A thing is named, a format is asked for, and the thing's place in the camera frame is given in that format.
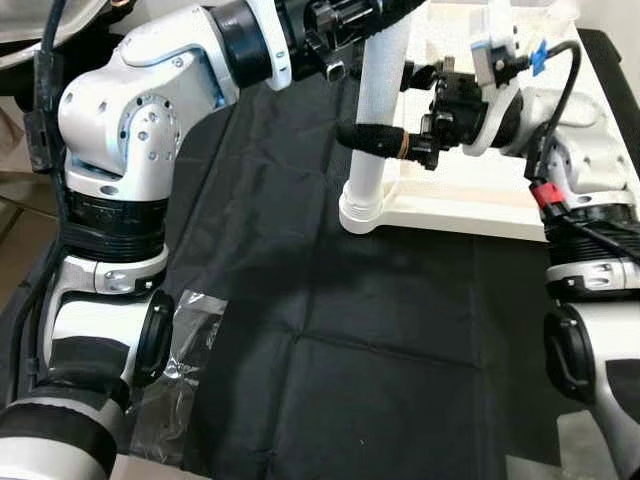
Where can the white plastic table leg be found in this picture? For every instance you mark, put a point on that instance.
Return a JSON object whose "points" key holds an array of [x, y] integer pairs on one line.
{"points": [[378, 90]]}

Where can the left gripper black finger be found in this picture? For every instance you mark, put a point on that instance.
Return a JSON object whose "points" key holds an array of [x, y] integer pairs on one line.
{"points": [[400, 9]]}

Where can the tan rubber band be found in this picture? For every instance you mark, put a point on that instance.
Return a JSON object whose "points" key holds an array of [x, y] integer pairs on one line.
{"points": [[404, 144]]}

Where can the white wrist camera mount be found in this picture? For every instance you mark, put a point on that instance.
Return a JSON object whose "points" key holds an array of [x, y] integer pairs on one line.
{"points": [[495, 115], [275, 45]]}

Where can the white plastic table top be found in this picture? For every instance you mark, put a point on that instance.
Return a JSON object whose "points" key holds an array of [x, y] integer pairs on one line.
{"points": [[460, 205]]}

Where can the black tablecloth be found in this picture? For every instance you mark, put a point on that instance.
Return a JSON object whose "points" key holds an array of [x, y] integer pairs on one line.
{"points": [[380, 350]]}

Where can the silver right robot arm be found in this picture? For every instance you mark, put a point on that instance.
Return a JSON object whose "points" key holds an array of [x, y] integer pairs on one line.
{"points": [[590, 140]]}

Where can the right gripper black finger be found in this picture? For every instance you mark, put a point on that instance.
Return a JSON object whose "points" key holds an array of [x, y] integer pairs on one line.
{"points": [[422, 77], [375, 140]]}

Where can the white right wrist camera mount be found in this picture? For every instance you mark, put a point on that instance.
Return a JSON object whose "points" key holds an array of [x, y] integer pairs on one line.
{"points": [[495, 115]]}

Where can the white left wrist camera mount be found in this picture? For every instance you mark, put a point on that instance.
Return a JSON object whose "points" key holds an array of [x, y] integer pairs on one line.
{"points": [[275, 45]]}

